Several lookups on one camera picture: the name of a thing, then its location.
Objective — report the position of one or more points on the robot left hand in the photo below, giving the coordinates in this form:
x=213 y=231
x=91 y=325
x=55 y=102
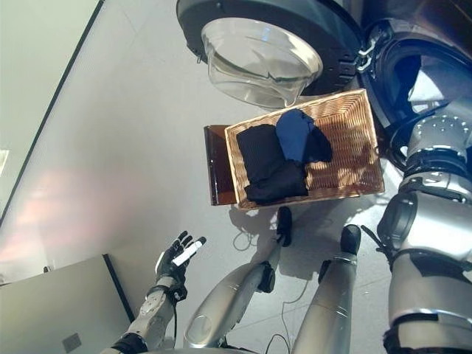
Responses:
x=169 y=262

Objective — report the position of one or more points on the black garment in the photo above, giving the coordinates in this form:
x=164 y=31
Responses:
x=262 y=158

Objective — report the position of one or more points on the blue garment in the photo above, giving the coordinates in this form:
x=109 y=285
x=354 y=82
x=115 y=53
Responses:
x=291 y=136

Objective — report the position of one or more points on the white garment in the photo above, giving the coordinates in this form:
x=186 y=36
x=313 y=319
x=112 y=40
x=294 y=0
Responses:
x=424 y=92

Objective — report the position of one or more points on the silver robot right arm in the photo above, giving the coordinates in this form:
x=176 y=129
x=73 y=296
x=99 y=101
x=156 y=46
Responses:
x=427 y=228

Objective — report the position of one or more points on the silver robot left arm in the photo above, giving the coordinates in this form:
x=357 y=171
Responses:
x=151 y=313

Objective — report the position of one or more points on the round washing machine door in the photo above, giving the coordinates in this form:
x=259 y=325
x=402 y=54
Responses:
x=191 y=29

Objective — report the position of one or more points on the grey front-load washing machine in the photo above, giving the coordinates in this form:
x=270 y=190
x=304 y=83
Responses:
x=391 y=62

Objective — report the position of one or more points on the robot legs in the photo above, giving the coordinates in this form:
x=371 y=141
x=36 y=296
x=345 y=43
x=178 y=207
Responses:
x=228 y=295

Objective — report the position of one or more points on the brown translucent acrylic stand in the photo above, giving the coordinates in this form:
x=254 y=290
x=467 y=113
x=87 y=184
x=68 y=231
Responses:
x=217 y=166

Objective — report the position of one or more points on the grey board with black edge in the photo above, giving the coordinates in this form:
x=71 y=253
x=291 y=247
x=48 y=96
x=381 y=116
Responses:
x=55 y=302

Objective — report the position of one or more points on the grey square plate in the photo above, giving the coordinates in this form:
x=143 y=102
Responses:
x=72 y=343

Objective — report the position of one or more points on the silver robot right leg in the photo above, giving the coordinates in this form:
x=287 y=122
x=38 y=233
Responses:
x=328 y=295

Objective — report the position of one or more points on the rectangular wicker laundry basket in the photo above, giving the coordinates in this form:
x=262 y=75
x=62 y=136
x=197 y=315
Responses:
x=350 y=147

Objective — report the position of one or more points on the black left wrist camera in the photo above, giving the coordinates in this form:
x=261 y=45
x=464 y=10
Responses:
x=180 y=294

